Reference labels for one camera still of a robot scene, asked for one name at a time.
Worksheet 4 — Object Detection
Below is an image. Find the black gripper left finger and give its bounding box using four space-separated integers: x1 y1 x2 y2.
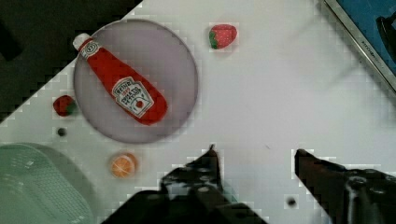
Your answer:
161 145 224 205

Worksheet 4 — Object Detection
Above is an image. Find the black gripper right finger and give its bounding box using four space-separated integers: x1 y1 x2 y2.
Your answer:
294 149 396 224

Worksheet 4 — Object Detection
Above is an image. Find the silver toaster oven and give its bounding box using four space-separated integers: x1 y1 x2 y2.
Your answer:
321 0 396 91

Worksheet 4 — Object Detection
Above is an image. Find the toy orange slice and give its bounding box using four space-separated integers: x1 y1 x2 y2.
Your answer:
110 153 137 178

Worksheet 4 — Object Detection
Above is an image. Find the red ketchup bottle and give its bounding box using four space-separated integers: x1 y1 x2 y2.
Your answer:
73 34 167 125

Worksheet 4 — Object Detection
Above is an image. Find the grey round plate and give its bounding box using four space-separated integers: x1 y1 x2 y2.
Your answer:
73 20 199 144

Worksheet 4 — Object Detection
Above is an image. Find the light red toy strawberry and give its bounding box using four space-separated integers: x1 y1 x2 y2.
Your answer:
208 24 237 49

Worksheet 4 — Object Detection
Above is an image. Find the dark red toy strawberry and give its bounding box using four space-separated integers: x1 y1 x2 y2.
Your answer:
52 95 77 117

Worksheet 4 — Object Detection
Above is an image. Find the green perforated colander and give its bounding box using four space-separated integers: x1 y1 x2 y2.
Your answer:
0 144 94 224

